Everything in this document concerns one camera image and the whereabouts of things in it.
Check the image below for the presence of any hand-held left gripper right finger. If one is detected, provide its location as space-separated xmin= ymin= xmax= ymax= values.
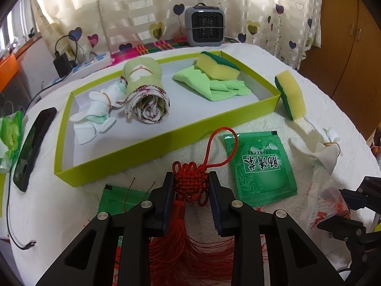
xmin=208 ymin=171 xmax=347 ymax=286

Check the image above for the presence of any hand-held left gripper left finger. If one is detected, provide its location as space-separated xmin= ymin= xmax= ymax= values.
xmin=36 ymin=171 xmax=175 ymax=286

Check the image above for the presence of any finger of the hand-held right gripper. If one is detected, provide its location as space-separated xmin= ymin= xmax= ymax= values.
xmin=317 ymin=217 xmax=381 ymax=248
xmin=340 ymin=176 xmax=381 ymax=215

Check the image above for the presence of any red tasselled knot ornament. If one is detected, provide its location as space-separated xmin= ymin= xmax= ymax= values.
xmin=147 ymin=127 xmax=239 ymax=286

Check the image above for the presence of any green foil packet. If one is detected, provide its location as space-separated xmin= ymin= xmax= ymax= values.
xmin=223 ymin=130 xmax=298 ymax=207
xmin=97 ymin=184 xmax=157 ymax=254

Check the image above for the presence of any lime green shallow box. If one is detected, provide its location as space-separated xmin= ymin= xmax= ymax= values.
xmin=54 ymin=50 xmax=282 ymax=188

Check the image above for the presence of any plain white socks bundle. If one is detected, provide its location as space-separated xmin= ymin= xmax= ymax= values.
xmin=290 ymin=117 xmax=341 ymax=175

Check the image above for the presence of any white socks bundle mint trim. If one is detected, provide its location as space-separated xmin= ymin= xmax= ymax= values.
xmin=70 ymin=83 xmax=126 ymax=146

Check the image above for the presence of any yellow green sponge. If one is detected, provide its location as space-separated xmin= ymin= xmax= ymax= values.
xmin=195 ymin=51 xmax=241 ymax=81
xmin=274 ymin=70 xmax=307 ymax=122

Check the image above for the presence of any light green cloth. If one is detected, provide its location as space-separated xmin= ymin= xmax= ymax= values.
xmin=173 ymin=65 xmax=249 ymax=102

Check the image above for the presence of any green towel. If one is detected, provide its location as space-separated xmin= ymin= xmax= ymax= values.
xmin=120 ymin=56 xmax=171 ymax=125

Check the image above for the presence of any clear plastic bag red print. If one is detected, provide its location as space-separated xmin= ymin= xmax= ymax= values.
xmin=306 ymin=167 xmax=381 ymax=275

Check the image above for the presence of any white terry towel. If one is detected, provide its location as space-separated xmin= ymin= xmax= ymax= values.
xmin=0 ymin=42 xmax=381 ymax=286

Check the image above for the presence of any black smartphone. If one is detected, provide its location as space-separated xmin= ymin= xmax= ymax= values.
xmin=13 ymin=107 xmax=58 ymax=193

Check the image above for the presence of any wooden wardrobe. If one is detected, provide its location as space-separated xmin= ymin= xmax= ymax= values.
xmin=299 ymin=0 xmax=381 ymax=143

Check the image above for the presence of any plaid cloth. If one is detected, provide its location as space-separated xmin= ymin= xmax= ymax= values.
xmin=110 ymin=36 xmax=241 ymax=63

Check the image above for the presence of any white power strip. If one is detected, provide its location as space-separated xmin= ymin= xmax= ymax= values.
xmin=40 ymin=52 xmax=115 ymax=97

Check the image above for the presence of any green plastic bag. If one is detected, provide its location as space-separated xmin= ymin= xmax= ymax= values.
xmin=0 ymin=110 xmax=24 ymax=173

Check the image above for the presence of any black charger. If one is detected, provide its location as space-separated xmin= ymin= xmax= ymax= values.
xmin=53 ymin=35 xmax=79 ymax=78

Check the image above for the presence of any grey space heater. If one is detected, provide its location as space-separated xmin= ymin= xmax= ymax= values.
xmin=185 ymin=3 xmax=226 ymax=47

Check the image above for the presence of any heart print curtain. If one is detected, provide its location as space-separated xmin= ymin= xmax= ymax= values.
xmin=30 ymin=0 xmax=323 ymax=72

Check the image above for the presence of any orange bin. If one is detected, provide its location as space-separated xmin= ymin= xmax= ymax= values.
xmin=0 ymin=52 xmax=21 ymax=87

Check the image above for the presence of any black usb cable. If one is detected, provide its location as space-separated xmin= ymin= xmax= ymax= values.
xmin=6 ymin=74 xmax=70 ymax=251

